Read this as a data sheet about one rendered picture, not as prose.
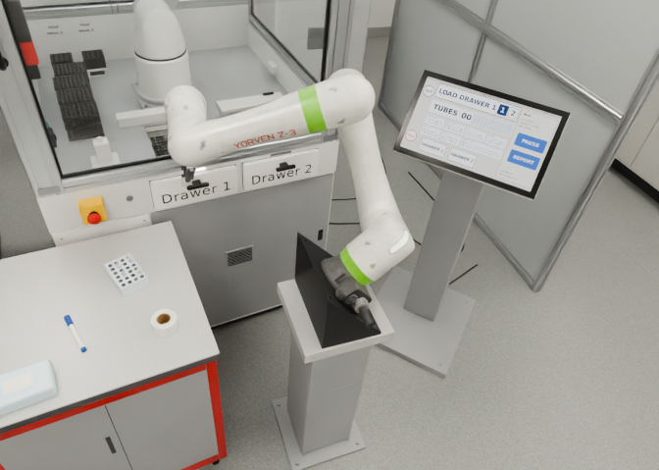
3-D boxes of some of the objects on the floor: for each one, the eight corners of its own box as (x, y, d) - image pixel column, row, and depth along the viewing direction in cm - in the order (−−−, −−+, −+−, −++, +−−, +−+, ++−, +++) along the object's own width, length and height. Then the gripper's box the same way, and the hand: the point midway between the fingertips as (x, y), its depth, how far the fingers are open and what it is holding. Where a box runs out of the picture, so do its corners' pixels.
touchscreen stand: (444, 379, 224) (522, 203, 156) (354, 335, 238) (389, 155, 170) (474, 303, 258) (548, 132, 191) (394, 269, 272) (436, 98, 204)
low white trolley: (231, 468, 188) (220, 352, 137) (48, 547, 165) (-47, 443, 114) (192, 346, 225) (171, 220, 175) (38, 396, 202) (-37, 268, 152)
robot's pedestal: (365, 448, 198) (399, 334, 147) (292, 473, 188) (302, 360, 138) (337, 383, 218) (360, 262, 168) (271, 402, 209) (273, 281, 158)
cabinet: (323, 300, 251) (338, 171, 198) (104, 372, 213) (50, 235, 159) (258, 189, 313) (256, 68, 260) (78, 229, 274) (34, 95, 221)
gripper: (167, 124, 148) (170, 170, 168) (178, 159, 143) (180, 202, 163) (192, 120, 151) (192, 166, 171) (205, 154, 146) (203, 197, 166)
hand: (186, 178), depth 164 cm, fingers closed
